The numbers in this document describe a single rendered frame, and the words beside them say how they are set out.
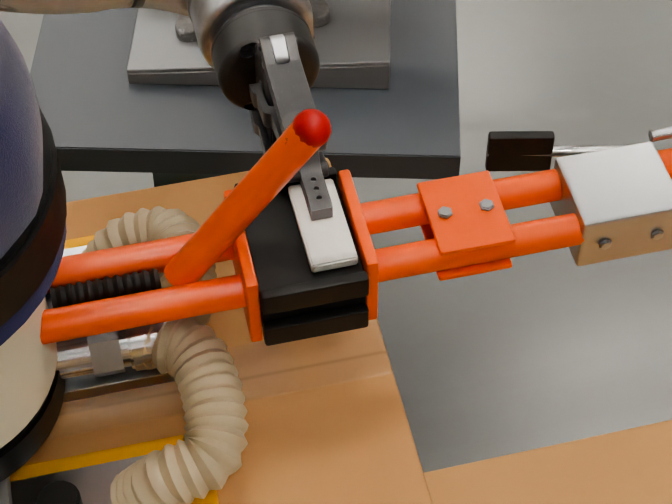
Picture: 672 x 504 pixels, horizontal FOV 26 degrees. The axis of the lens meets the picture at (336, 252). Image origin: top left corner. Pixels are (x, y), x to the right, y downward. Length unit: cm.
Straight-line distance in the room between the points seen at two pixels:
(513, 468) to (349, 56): 50
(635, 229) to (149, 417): 36
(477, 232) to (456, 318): 148
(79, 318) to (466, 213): 26
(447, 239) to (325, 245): 8
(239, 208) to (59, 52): 90
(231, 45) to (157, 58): 67
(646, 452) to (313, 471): 72
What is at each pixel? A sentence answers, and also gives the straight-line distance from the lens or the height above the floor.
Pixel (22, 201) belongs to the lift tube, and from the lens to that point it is 79.
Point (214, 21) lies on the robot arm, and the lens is 107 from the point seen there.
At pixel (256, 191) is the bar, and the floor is 128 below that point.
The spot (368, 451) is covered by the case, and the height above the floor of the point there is 107.
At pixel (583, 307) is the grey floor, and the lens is 245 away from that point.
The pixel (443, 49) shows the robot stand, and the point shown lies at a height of 75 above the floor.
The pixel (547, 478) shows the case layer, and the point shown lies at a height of 54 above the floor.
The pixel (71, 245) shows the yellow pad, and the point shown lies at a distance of 111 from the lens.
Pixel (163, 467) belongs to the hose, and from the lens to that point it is 93.
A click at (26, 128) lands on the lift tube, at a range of 78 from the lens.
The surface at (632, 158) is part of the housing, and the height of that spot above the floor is 122.
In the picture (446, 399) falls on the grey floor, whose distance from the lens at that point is 232.
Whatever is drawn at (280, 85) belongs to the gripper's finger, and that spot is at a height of 126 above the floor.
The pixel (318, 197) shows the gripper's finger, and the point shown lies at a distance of 93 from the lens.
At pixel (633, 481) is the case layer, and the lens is 164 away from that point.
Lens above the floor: 193
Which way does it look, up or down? 51 degrees down
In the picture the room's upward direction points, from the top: straight up
